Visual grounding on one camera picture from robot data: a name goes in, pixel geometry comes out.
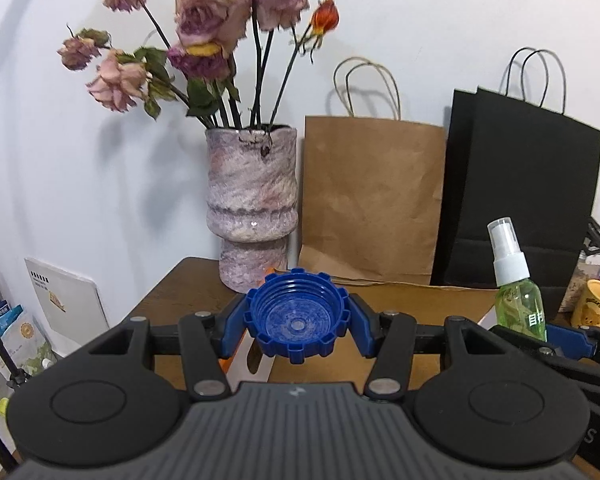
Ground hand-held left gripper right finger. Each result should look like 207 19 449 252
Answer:
347 292 513 403

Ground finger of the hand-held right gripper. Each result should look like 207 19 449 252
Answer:
547 321 600 362
490 326 600 396

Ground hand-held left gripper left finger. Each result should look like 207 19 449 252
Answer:
86 294 253 403

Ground green spray bottle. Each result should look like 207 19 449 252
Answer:
486 216 548 343

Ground blue ridged screw cap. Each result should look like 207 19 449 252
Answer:
242 267 352 365

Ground red cardboard box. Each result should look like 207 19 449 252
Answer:
219 270 502 392

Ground yellow bear mug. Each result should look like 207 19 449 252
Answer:
570 279 600 330

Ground clear jar with black clips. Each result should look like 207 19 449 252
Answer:
559 217 600 313

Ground mottled purple ceramic vase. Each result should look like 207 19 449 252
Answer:
204 124 299 295

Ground brown paper bag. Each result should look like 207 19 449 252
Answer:
296 56 448 288

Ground black paper bag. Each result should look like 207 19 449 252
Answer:
429 47 600 313

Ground white printed board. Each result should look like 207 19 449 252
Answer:
24 256 112 351

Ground white and green packet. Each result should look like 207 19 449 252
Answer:
0 305 58 382

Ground dried rose bouquet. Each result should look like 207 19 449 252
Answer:
56 0 341 131

